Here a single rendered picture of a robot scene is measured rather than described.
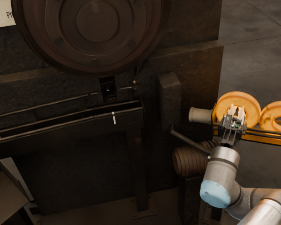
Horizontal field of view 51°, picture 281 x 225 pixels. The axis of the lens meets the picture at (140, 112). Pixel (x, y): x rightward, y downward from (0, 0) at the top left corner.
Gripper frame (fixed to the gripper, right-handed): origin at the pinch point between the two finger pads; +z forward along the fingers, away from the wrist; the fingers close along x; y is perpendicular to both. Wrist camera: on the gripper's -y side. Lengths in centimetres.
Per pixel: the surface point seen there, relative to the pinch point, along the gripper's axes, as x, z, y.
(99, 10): 38, -10, 45
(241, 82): 9, 102, -106
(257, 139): -8.9, -5.8, -9.4
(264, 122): -9.8, -2.6, -2.3
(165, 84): 27.3, -0.2, 6.1
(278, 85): -20, 107, -108
